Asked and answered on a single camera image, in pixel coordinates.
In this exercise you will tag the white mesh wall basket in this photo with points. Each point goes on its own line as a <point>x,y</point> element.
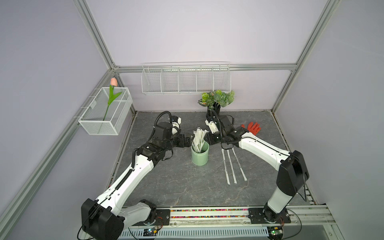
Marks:
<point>91,116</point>

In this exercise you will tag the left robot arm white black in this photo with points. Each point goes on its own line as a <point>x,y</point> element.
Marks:
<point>105,218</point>

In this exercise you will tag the red work glove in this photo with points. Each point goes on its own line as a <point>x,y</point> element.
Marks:
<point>252,127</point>

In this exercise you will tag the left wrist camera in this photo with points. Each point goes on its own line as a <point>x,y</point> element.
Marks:
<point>167,130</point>

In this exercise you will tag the pink artificial tulip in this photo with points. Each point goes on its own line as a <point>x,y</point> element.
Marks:
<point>112,95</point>

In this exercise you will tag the green artificial plant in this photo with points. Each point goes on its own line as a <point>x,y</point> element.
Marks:
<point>218,96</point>

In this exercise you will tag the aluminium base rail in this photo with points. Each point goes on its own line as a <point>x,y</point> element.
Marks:
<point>237,216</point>

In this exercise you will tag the white slotted cable duct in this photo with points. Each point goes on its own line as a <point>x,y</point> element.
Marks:
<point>195,233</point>

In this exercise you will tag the bundle of wrapped white straws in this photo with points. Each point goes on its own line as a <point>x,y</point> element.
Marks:
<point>198,140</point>

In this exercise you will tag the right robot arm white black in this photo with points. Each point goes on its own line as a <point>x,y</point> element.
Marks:
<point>291,166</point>

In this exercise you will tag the green cylindrical storage cup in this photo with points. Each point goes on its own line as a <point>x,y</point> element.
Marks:
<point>200,159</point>

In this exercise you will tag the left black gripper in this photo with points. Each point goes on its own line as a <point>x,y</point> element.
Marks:
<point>181,143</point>

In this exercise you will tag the white straw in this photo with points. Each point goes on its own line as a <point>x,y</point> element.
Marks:
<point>240,167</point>
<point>232,167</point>
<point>225,167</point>

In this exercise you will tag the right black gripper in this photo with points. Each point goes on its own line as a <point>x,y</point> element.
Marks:
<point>208,139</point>

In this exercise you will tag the aluminium frame struts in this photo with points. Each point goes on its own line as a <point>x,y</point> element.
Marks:
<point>21,201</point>

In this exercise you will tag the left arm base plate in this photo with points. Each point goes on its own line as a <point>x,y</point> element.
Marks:
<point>162,217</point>

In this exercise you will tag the black vase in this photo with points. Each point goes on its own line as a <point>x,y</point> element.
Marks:
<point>215,107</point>

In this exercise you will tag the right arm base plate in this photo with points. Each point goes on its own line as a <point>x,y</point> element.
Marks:
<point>267,216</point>

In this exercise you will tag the white wire wall shelf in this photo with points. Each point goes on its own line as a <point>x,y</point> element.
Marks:
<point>185,77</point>

